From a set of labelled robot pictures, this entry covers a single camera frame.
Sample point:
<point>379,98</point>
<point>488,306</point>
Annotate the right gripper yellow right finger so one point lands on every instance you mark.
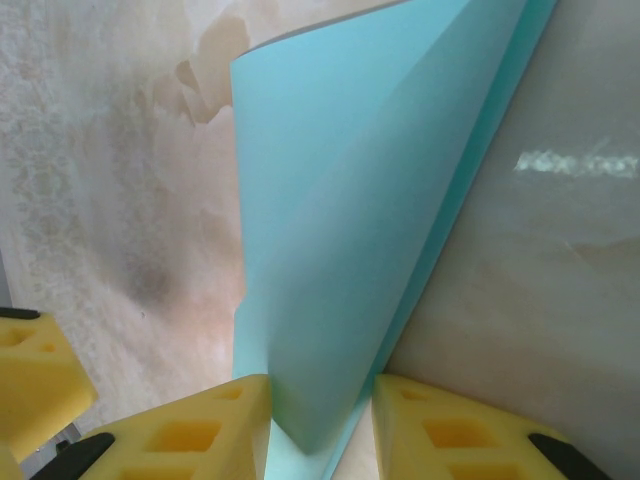
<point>450,440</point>

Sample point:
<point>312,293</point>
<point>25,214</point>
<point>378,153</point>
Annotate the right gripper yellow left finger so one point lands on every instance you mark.
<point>190,440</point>

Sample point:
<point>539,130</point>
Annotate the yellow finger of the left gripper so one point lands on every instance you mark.
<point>35,380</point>

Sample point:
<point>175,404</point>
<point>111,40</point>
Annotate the light blue paper sheet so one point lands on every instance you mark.
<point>340,200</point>

